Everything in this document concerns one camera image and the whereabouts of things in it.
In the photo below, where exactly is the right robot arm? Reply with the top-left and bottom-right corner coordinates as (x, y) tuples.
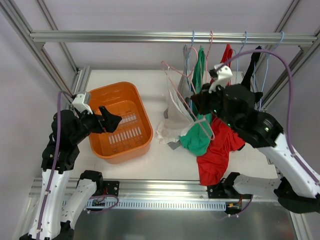
(191, 84), (320, 214)

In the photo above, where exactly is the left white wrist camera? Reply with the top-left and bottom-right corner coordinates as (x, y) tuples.
(71, 92), (93, 114)

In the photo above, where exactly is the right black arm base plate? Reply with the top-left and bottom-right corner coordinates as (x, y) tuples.
(206, 178), (252, 200)

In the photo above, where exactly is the orange plastic basket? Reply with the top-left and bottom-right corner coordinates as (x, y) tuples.
(89, 81), (153, 165)

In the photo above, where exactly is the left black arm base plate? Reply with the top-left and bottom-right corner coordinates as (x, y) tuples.
(102, 180), (120, 197)

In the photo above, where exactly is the pink wire hanger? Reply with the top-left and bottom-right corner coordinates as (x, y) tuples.
(163, 45), (215, 141)

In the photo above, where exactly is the white tank top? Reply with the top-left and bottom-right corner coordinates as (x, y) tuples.
(156, 78), (194, 144)

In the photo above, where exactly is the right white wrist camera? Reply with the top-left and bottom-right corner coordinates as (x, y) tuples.
(208, 63), (233, 94)

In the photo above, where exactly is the green shirt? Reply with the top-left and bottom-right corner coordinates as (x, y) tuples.
(179, 46), (213, 157)

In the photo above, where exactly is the grey shirt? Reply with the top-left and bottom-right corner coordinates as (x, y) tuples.
(167, 45), (193, 150)

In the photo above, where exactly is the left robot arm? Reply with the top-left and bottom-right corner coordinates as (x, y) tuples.
(20, 106), (122, 240)

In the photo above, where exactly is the blue hanger under black shirt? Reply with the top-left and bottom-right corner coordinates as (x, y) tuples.
(253, 31), (285, 112)

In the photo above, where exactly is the white slotted cable duct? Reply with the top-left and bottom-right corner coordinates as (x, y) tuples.
(84, 198), (227, 211)

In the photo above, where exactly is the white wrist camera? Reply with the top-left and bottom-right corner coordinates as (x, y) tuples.
(208, 63), (233, 94)
(71, 92), (93, 114)

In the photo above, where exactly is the blue hanger under red shirt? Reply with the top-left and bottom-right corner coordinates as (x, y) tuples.
(234, 31), (248, 83)

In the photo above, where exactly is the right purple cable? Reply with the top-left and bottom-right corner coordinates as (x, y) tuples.
(216, 49), (320, 186)

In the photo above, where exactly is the aluminium front frame rail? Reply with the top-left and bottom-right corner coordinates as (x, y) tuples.
(29, 177), (283, 201)

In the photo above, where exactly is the aluminium hanging rail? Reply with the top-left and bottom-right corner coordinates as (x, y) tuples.
(29, 30), (318, 47)

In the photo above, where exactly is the red shirt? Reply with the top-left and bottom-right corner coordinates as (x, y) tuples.
(196, 44), (247, 187)

